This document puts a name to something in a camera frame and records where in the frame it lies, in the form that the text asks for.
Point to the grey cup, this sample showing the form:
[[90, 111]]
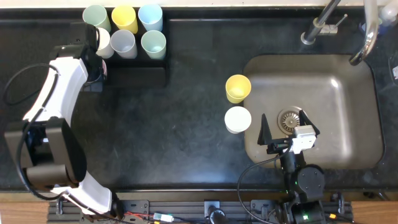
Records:
[[123, 43]]

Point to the green cup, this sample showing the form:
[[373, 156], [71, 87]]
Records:
[[96, 17], [153, 43]]

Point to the steel tap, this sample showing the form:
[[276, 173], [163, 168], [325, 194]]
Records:
[[371, 34]]

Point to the blue cup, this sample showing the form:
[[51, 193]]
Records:
[[150, 17]]

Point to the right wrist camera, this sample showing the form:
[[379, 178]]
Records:
[[304, 138]]

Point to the white cup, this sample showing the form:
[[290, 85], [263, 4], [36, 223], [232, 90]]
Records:
[[237, 119], [105, 43]]

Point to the blue soap bottle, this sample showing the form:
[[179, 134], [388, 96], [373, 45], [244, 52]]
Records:
[[390, 14]]

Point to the steel sink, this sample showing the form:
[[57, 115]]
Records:
[[342, 102]]

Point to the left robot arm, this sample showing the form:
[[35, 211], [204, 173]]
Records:
[[62, 87]]

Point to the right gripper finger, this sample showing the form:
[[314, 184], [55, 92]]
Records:
[[265, 133], [306, 120]]

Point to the mounting rail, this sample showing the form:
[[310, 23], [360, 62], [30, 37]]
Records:
[[186, 211]]

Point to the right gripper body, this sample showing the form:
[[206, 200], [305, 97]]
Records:
[[280, 147]]

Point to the yellow cup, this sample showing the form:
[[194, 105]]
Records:
[[124, 17], [237, 88]]

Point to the black tray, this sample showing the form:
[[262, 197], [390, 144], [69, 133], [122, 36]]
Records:
[[140, 74]]

